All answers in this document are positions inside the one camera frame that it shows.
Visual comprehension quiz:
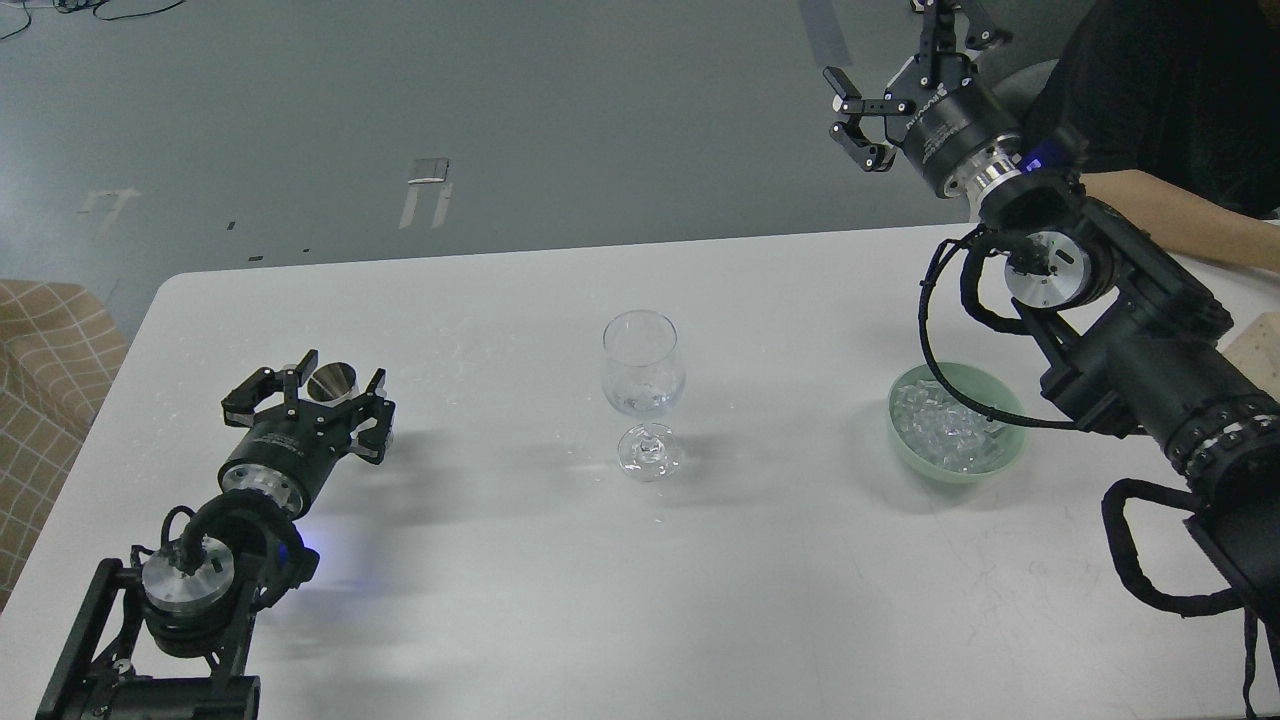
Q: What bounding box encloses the seated person in black shirt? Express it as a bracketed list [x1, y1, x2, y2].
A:
[1023, 1, 1279, 272]

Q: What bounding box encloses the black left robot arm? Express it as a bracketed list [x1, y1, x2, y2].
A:
[35, 350, 396, 719]

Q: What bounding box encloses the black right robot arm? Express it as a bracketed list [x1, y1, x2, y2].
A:
[823, 1, 1277, 719]

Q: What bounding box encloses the pile of ice cubes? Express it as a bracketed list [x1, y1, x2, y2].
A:
[890, 379, 1012, 475]

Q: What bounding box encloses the steel cocktail jigger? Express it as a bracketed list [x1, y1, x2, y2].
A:
[305, 363, 358, 407]

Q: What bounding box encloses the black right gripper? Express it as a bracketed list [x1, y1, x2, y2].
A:
[823, 1, 1023, 199]

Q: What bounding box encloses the green bowl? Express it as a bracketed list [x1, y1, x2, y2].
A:
[887, 365, 1027, 486]

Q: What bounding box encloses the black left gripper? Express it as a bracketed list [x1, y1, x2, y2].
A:
[218, 348, 396, 519]

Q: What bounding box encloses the clear wine glass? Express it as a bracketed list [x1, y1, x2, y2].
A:
[602, 309, 686, 482]

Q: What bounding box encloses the beige checkered chair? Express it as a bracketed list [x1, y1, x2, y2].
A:
[1, 279, 129, 605]

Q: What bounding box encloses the black cable on floor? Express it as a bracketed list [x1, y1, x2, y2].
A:
[0, 0, 187, 41]

